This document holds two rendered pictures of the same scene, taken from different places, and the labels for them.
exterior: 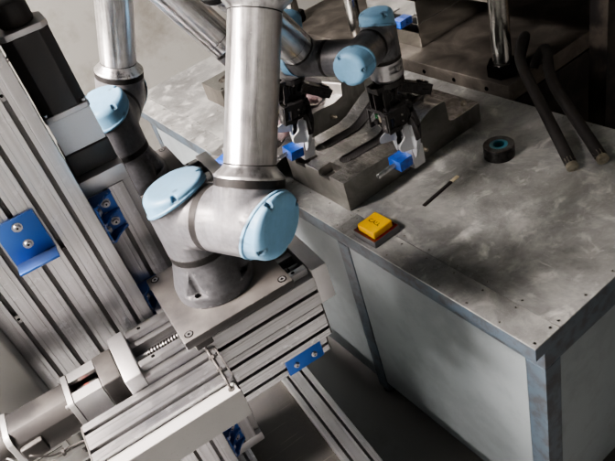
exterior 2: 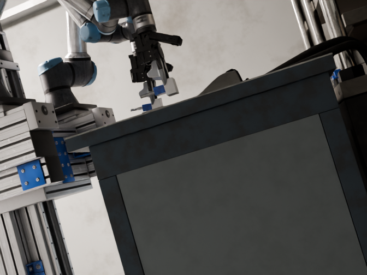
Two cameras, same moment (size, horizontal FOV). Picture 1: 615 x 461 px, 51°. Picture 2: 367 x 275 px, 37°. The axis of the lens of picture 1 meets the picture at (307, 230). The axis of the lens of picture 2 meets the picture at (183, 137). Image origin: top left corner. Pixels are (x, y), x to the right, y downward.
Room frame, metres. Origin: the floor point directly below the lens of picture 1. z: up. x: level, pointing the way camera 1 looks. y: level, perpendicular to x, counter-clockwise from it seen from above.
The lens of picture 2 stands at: (-0.22, -1.39, 0.62)
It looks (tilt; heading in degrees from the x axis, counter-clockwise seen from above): 4 degrees up; 36
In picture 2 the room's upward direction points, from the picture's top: 16 degrees counter-clockwise
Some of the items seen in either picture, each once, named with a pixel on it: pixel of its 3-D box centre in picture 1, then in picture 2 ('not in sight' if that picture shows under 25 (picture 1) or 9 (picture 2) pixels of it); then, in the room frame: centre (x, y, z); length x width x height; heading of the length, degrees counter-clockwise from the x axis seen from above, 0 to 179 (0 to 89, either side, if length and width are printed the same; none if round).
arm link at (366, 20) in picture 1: (379, 36); (137, 3); (1.30, -0.28, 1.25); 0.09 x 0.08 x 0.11; 140
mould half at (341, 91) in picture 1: (288, 116); not in sight; (1.85, -0.06, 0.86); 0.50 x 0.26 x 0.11; 133
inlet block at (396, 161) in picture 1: (397, 163); (158, 91); (1.30, -0.26, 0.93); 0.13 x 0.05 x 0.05; 116
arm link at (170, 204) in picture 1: (187, 211); not in sight; (0.95, 0.19, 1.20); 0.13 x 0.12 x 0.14; 50
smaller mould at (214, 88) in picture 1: (236, 83); not in sight; (2.28, 0.08, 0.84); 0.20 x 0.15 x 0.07; 116
